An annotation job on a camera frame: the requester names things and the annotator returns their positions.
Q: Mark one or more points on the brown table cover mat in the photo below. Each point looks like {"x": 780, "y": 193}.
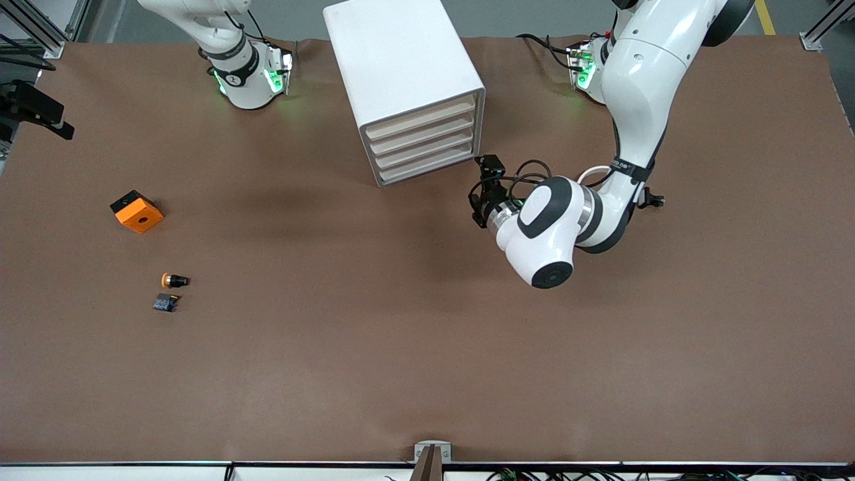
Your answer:
{"x": 401, "y": 334}

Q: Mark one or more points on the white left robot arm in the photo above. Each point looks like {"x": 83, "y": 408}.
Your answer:
{"x": 641, "y": 80}

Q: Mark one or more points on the black square push button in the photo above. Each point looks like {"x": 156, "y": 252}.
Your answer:
{"x": 651, "y": 199}

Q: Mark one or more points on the orange black switch box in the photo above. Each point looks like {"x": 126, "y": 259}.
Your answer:
{"x": 138, "y": 215}

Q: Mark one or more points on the grey metal table bracket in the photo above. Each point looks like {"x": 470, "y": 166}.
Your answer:
{"x": 433, "y": 447}

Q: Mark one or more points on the white curved pipe clamp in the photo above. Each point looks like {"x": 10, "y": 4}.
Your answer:
{"x": 591, "y": 172}

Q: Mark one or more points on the blue switch contact block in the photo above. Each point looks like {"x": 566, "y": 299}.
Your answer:
{"x": 165, "y": 303}

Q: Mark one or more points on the orange head push button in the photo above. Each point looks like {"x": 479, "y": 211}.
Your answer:
{"x": 172, "y": 280}

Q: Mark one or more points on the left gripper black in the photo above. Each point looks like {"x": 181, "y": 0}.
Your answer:
{"x": 489, "y": 198}

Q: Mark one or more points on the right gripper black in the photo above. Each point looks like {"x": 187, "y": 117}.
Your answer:
{"x": 30, "y": 103}

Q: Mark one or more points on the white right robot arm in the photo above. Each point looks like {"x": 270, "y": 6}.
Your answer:
{"x": 247, "y": 87}

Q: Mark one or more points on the brown tapered post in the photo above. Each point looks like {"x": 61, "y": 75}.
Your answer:
{"x": 429, "y": 467}

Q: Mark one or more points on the aluminium frame profile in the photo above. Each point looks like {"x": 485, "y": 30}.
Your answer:
{"x": 40, "y": 30}
{"x": 825, "y": 30}

